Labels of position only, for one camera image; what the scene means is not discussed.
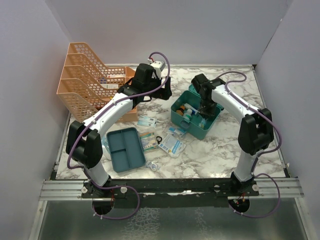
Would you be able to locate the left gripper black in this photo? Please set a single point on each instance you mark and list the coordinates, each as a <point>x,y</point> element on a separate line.
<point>164,93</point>

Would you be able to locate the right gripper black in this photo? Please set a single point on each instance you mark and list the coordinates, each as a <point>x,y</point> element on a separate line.
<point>207,113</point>

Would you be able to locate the small bottle blue cap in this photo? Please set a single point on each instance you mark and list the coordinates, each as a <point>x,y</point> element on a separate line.
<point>191,112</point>

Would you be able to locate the clear blue swab bag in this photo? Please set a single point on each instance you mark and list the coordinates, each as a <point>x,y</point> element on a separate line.
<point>203,123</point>

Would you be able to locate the white bottle green label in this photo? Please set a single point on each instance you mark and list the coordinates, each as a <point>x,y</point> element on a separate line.
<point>187,116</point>

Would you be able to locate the brown iodine bottle orange cap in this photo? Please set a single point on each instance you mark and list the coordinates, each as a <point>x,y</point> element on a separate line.
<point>180,111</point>

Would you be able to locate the green medicine box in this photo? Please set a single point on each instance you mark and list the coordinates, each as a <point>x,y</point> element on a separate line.
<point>192,98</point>

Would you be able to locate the small blue white box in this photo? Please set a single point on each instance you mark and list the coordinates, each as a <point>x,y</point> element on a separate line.
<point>175,131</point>

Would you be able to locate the green orange bandage box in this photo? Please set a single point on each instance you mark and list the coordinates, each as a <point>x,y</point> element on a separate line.
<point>148,141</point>

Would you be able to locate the white blue gauze pack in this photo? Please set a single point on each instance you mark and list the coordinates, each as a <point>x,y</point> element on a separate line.
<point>172,146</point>

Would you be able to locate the teal divided tray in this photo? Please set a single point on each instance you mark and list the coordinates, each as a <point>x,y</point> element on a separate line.
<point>126,151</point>

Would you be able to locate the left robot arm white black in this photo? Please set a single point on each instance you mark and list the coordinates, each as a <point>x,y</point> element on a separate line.
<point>84,138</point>

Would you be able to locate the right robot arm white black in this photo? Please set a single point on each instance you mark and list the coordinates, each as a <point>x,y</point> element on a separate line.
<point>255,132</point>

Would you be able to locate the blue white flat packet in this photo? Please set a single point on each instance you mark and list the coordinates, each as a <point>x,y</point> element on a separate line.
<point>146,121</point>

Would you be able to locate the clear small plastic packet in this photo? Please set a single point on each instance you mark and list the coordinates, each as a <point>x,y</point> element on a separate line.
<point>152,166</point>

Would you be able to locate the orange plastic file organizer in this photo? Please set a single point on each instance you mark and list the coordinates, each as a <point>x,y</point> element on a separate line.
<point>86,84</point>

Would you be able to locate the mask packet under tray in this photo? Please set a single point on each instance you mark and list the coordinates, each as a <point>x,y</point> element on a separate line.
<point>105,147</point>

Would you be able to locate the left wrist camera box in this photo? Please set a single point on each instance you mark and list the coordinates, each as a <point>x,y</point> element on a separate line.
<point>159,67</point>

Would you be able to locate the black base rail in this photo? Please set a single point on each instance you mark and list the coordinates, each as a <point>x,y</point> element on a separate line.
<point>168,193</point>

